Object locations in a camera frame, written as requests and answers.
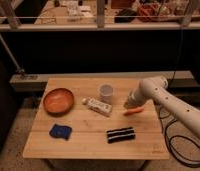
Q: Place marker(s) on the wooden table board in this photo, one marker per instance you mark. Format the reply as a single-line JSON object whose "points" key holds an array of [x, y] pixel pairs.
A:
{"points": [[88, 139]]}

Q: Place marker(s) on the orange pepper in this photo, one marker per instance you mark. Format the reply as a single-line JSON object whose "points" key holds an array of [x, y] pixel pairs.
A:
{"points": [[133, 111]]}

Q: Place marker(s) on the black white striped cloth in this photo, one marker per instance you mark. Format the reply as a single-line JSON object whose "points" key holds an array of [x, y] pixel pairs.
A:
{"points": [[121, 134]]}

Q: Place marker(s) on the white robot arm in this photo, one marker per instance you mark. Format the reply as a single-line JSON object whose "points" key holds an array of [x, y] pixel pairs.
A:
{"points": [[155, 88]]}

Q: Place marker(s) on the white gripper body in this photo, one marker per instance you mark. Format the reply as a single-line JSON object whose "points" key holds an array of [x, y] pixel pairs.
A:
{"points": [[134, 99]]}

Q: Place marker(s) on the diagonal metal pole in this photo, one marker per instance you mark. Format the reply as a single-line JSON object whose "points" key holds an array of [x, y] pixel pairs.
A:
{"points": [[20, 70]]}

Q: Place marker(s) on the blue cloth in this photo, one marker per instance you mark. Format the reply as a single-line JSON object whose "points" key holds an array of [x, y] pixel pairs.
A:
{"points": [[60, 131]]}

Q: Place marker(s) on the clear plastic cup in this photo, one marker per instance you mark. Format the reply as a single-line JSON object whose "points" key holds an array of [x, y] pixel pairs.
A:
{"points": [[106, 93]]}

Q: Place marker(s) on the orange ceramic bowl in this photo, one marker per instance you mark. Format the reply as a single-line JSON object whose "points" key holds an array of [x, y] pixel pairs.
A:
{"points": [[58, 101]]}

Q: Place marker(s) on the grey metal rail shelf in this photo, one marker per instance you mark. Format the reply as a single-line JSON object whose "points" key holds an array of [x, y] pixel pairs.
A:
{"points": [[40, 82]]}

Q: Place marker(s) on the white tube with cap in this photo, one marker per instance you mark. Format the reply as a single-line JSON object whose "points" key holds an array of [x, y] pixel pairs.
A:
{"points": [[97, 106]]}

